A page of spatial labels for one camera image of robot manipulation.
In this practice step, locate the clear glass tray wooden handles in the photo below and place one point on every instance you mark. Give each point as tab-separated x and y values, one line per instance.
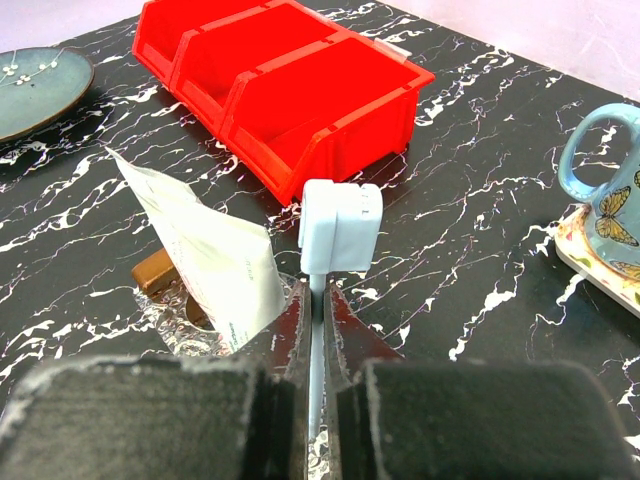
170	300

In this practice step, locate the white toothbrush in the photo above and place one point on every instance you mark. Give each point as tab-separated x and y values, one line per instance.
339	225

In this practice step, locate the white toothpaste tube dark cap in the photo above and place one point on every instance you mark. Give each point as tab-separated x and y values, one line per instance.
226	263

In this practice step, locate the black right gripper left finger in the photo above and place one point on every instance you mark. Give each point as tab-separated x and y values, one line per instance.
243	416

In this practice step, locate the red bin with mug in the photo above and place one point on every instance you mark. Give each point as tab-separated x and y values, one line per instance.
324	111

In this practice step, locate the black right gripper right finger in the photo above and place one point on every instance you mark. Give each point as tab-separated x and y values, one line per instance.
392	418

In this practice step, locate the blue-grey ceramic plate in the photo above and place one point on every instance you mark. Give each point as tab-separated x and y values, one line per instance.
38	85

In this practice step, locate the floral placemat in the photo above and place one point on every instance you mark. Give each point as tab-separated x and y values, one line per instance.
618	279

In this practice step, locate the blue floral mug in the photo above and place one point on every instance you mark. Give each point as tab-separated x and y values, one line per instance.
612	225

